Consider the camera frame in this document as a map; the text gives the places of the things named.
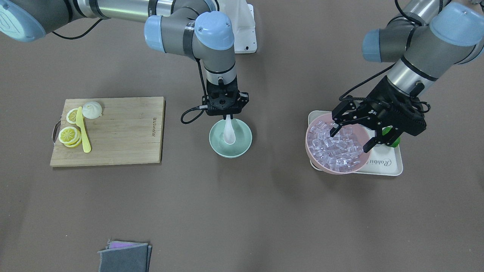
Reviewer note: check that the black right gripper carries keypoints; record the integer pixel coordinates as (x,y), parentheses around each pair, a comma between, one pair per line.
(244,98)

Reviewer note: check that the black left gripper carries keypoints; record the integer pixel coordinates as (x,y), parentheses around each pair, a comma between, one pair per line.
(378,101)

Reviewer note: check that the pink bowl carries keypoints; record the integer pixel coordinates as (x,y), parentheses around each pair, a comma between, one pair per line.
(321,162)

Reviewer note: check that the white ceramic spoon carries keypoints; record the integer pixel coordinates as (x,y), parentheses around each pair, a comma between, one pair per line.
(229,136)

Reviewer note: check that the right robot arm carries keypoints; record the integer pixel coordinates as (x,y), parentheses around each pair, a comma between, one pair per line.
(211,31)

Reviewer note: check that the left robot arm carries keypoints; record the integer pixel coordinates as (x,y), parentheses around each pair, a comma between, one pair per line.
(423,41)

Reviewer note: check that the mint green bowl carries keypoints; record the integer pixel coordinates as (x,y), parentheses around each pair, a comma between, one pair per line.
(242,143)

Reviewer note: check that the clear ice cubes pile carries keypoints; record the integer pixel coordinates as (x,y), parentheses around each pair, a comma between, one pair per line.
(332,149)

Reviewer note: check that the cream serving tray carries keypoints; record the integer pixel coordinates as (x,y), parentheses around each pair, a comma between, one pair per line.
(382,159)

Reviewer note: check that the bamboo cutting board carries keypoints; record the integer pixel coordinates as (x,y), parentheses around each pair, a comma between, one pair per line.
(130,131)

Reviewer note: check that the white onion half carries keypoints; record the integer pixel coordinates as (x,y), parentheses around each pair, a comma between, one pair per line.
(92,110)

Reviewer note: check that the yellow plastic knife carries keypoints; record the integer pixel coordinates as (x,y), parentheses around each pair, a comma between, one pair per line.
(80,123)

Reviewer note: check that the upper lemon slice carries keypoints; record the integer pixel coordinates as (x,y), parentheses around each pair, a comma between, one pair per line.
(72,116)

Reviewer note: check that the lemon slice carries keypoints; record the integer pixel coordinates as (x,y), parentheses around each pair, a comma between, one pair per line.
(70,137)
(72,116)

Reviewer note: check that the lower lemon slice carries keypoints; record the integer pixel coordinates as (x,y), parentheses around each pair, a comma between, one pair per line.
(70,137)

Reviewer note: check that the gray folded cloth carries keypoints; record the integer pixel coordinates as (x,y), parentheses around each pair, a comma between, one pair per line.
(125,256)

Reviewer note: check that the metal cutting board handle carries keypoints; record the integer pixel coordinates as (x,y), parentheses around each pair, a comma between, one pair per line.
(56,130)

